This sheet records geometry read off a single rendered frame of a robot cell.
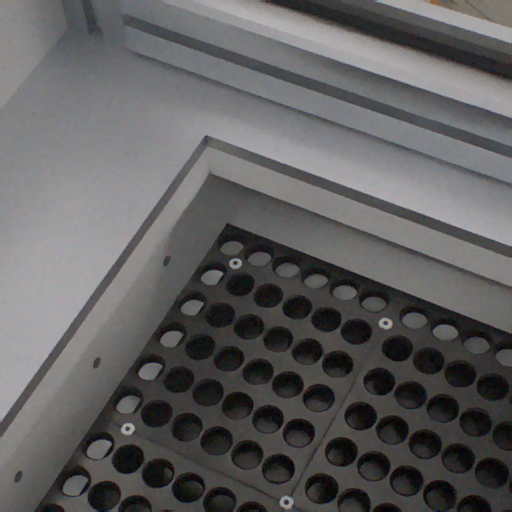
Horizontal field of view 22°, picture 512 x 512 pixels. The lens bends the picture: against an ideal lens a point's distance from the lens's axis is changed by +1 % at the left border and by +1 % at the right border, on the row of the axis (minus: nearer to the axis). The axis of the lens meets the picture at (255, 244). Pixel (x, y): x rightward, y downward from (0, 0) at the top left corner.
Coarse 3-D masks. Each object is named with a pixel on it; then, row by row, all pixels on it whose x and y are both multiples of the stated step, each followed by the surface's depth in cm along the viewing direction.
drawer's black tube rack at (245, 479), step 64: (192, 320) 58; (256, 320) 58; (320, 320) 62; (384, 320) 57; (128, 384) 56; (192, 384) 56; (256, 384) 59; (320, 384) 56; (384, 384) 59; (448, 384) 55; (128, 448) 55; (192, 448) 54; (256, 448) 54; (320, 448) 54; (384, 448) 54; (448, 448) 54
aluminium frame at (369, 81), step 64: (64, 0) 61; (128, 0) 58; (192, 0) 57; (256, 0) 56; (320, 0) 55; (192, 64) 60; (256, 64) 58; (320, 64) 55; (384, 64) 54; (448, 64) 54; (384, 128) 56; (448, 128) 55
